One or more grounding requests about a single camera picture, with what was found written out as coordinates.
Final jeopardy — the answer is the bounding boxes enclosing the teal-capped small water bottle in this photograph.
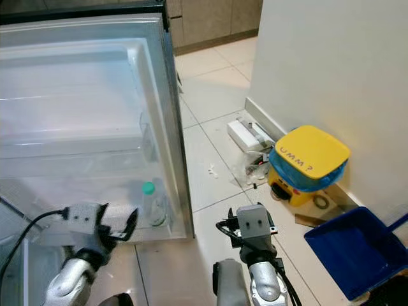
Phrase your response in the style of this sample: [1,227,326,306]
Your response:
[141,181,167,228]

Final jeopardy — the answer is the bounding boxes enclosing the clear fridge door shelf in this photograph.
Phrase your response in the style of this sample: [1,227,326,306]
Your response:
[0,112,160,180]

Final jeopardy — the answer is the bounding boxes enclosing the white fridge body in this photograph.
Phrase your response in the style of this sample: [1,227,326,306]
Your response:
[0,198,58,306]

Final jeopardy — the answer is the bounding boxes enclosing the white fridge door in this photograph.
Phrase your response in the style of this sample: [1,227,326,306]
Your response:
[0,5,196,242]

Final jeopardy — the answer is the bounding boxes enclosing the clear plastic wrapper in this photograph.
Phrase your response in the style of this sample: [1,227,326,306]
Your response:
[241,150,273,187]

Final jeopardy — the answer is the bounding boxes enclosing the grey right robot leg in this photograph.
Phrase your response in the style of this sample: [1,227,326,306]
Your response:
[212,258,251,306]

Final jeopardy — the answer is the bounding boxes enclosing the yellow trash bin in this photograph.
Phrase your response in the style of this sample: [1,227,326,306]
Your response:
[269,172,316,208]

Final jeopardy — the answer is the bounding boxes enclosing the blue bin bag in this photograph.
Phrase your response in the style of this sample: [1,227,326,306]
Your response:
[268,147,348,192]

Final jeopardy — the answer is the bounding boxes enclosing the white rectangular box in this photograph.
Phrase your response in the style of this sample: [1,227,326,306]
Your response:
[227,117,276,154]

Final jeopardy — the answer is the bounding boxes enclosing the black tape roll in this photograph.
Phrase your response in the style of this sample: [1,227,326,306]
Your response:
[312,194,331,211]

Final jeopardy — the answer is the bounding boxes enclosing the yellow bin lid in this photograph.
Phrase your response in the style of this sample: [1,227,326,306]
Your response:
[275,126,351,179]

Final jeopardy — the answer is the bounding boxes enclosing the brown cardboard piece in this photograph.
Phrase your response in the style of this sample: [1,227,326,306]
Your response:
[295,191,360,228]

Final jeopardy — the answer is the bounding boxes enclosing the blue plastic basket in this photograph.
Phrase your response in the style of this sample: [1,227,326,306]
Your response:
[303,205,408,302]

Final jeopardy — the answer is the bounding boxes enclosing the brown wooden cabinet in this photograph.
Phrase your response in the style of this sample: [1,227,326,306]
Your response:
[166,0,263,57]

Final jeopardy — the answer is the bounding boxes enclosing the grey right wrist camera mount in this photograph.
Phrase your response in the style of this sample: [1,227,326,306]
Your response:
[235,205,273,254]

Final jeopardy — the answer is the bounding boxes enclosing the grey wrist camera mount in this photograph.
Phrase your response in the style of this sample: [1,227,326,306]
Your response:
[235,205,273,254]
[67,203,108,251]

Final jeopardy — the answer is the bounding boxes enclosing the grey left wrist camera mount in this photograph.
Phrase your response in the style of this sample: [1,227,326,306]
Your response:
[67,203,108,251]

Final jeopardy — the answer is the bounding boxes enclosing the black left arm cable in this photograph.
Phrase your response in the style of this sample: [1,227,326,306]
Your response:
[0,209,69,300]

